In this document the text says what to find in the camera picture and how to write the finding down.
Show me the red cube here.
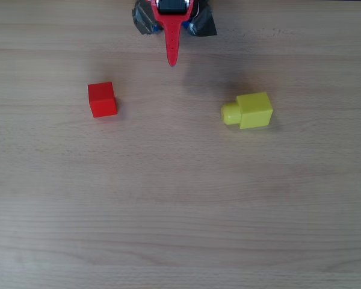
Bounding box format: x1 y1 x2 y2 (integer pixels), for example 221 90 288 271
87 81 119 119

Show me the yellow toy block with stud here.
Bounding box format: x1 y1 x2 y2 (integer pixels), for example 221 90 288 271
220 92 274 130

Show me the grey duct tape piece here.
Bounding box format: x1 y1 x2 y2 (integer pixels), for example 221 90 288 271
186 5 218 38
131 0 165 37

